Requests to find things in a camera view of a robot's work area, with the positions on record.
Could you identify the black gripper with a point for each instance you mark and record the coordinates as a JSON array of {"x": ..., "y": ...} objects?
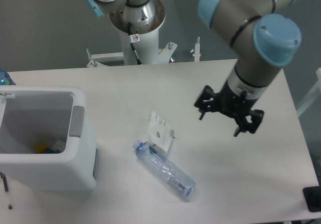
[{"x": 232, "y": 105}]

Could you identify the white push-lid trash can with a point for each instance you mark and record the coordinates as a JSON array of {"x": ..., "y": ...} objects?
[{"x": 47, "y": 139}]

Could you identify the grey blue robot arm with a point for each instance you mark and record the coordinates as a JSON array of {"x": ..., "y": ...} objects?
[{"x": 264, "y": 41}]

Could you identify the yellow blue trash inside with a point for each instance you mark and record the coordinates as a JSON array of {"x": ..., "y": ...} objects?
[{"x": 44, "y": 148}]

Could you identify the white paper packet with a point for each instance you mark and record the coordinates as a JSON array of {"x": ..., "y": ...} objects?
[{"x": 160, "y": 131}]

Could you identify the clear blue plastic bottle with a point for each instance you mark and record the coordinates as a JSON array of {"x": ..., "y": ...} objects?
[{"x": 175, "y": 178}]

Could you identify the black device at corner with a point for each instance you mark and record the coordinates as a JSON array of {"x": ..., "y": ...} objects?
[{"x": 312, "y": 198}]

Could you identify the blue bottle at edge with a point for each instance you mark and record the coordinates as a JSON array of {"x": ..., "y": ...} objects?
[{"x": 5, "y": 78}]

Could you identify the black pen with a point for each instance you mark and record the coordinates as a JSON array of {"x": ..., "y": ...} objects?
[{"x": 6, "y": 188}]

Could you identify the white frame at right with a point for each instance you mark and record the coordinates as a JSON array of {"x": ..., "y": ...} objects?
[{"x": 310, "y": 96}]

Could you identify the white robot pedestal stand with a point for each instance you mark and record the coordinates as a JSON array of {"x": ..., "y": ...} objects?
[{"x": 138, "y": 29}]

